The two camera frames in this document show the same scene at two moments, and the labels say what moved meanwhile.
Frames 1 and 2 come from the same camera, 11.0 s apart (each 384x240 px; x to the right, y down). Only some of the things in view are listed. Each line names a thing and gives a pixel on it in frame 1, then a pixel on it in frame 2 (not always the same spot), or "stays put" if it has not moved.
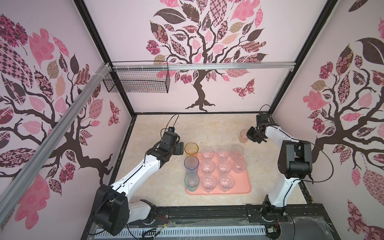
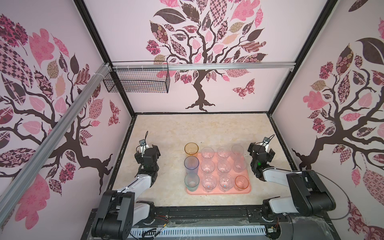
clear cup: [226, 182] stays put
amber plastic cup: [191, 148] stays put
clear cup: [208, 183] stays put
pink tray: [222, 173] stays put
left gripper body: [177, 150] to [138, 157]
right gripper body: [252, 133] to [251, 147]
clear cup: [207, 153] stays put
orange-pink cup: [243, 138] to [241, 183]
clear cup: [207, 165] stays put
